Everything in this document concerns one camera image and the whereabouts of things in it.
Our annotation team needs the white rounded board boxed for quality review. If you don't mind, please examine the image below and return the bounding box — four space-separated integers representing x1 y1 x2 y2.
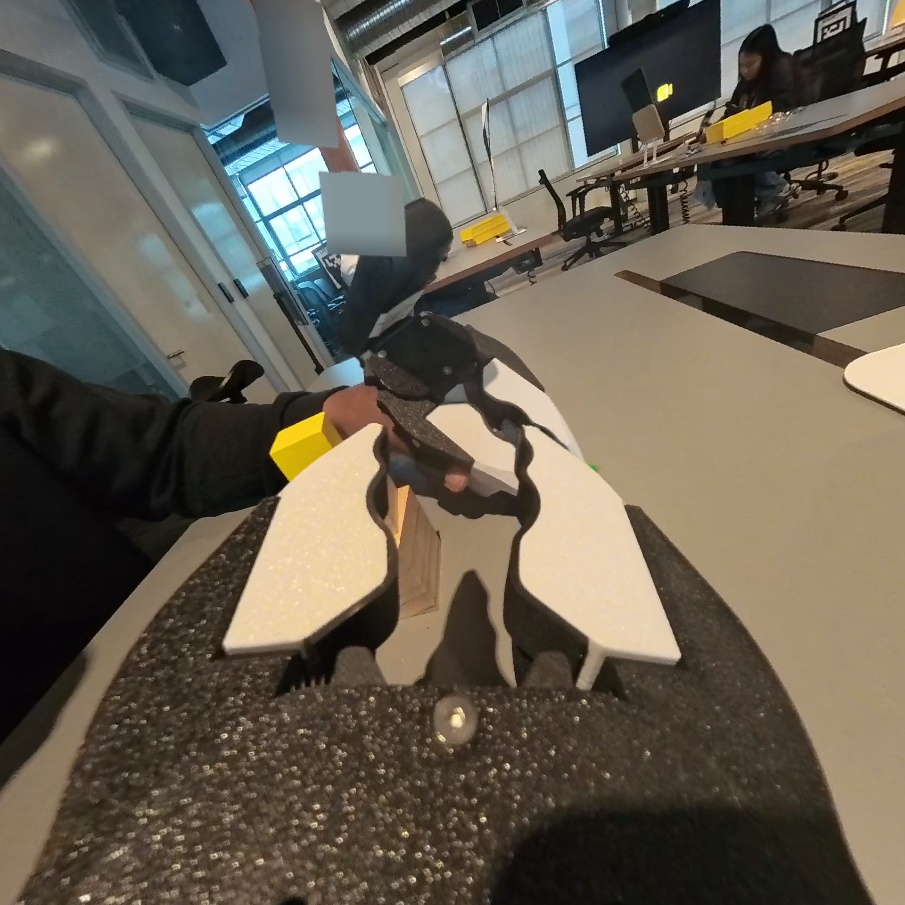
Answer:
843 344 905 416

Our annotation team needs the natural wooden cube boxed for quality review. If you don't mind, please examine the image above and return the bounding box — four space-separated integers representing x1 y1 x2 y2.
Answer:
385 477 444 617

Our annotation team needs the black-white printed tag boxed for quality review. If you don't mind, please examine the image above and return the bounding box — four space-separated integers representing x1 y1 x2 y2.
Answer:
813 3 860 47
311 244 358 287

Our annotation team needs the long office desk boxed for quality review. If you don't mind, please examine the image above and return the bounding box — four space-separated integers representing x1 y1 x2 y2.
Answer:
576 78 905 234

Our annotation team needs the black office chair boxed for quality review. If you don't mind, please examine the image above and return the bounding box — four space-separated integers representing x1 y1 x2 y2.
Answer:
792 17 869 206
537 168 628 272
189 359 266 405

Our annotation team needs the metal ceiling duct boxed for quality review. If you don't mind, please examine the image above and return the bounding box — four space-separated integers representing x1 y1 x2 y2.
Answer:
332 0 496 43

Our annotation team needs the black desk mat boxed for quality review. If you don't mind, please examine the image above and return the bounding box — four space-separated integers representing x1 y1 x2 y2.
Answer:
615 251 905 369

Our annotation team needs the white framed glass door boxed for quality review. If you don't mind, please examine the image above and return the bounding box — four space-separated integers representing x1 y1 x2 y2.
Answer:
119 98 333 397

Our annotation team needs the person's left forearm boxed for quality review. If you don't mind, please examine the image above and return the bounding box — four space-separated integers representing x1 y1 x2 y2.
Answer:
0 350 349 524

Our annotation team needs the large frosted window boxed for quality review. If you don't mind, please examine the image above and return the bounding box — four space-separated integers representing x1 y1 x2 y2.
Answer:
399 0 588 220

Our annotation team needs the beige device on stand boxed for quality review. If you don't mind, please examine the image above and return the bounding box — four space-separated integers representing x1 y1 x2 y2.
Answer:
621 68 676 165

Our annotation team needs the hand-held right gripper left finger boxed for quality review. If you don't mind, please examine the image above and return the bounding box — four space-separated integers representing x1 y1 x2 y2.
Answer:
221 423 399 657

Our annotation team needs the yellow wooden cube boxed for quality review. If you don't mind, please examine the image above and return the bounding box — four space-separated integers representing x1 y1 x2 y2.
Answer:
269 412 345 482

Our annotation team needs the person's left hand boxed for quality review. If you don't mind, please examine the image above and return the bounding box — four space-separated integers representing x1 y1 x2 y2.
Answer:
321 385 473 494

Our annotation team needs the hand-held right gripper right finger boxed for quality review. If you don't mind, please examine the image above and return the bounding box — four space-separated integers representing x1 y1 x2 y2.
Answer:
503 426 683 691

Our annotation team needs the large black monitor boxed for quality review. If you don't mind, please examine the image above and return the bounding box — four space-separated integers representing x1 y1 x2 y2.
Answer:
574 0 722 158

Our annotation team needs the person's torso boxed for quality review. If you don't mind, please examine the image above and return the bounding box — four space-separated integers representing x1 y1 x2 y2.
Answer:
0 424 153 743

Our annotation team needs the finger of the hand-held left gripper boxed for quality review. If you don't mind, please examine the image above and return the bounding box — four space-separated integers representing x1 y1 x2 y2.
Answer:
426 402 526 497
481 357 588 462

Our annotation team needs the brown-top desk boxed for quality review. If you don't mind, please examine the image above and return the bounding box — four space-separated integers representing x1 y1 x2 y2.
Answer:
424 230 567 294

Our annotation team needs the yellow plastic bin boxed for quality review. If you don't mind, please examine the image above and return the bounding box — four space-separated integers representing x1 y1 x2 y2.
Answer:
460 214 514 247
706 101 773 144

